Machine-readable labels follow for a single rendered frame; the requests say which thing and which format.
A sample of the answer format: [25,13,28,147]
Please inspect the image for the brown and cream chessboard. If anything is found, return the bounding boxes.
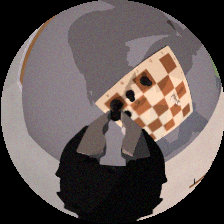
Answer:
[95,46,193,142]

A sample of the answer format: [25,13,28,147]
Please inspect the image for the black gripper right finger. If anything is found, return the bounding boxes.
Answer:
[119,110,167,184]

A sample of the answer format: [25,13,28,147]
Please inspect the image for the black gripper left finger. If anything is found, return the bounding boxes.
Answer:
[55,109,113,178]

